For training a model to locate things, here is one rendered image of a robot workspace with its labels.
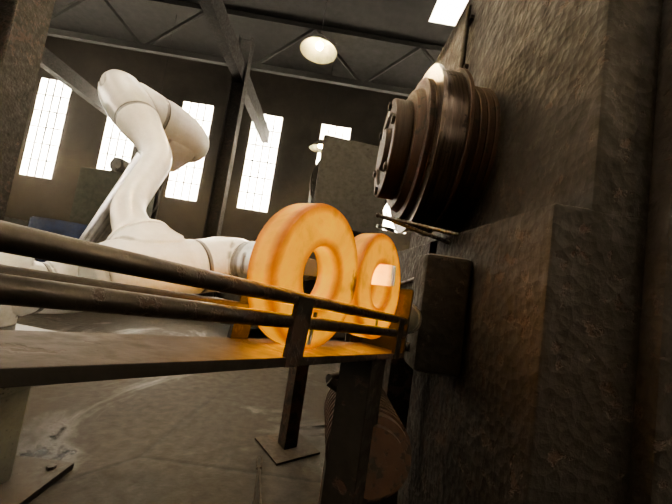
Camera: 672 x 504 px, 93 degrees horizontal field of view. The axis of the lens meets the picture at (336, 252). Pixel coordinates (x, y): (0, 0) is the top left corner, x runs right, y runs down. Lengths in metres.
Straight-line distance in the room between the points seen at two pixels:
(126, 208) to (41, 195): 13.98
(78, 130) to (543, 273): 14.43
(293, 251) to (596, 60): 0.56
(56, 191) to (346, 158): 11.89
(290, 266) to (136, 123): 0.69
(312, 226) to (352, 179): 3.37
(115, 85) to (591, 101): 0.98
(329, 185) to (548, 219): 3.18
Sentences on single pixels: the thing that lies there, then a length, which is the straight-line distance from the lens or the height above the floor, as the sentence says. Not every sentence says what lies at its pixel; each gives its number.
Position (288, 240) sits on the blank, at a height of 0.75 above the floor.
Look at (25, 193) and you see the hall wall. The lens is 14.97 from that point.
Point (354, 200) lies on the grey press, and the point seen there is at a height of 1.61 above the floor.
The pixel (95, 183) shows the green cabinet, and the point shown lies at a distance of 4.34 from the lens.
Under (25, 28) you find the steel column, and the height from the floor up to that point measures 2.23.
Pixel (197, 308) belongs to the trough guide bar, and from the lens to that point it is 0.21.
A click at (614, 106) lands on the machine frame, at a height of 1.03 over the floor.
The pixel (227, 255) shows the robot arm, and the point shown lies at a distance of 0.61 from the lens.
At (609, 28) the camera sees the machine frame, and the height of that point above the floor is 1.15.
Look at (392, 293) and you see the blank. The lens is 0.51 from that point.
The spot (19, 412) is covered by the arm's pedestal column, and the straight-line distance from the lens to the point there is 1.35.
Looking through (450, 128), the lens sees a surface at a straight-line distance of 0.81.
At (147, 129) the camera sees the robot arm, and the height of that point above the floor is 1.00.
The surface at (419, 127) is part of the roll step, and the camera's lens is 0.86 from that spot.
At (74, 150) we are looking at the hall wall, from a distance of 14.40.
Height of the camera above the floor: 0.72
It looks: 5 degrees up
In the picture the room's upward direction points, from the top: 8 degrees clockwise
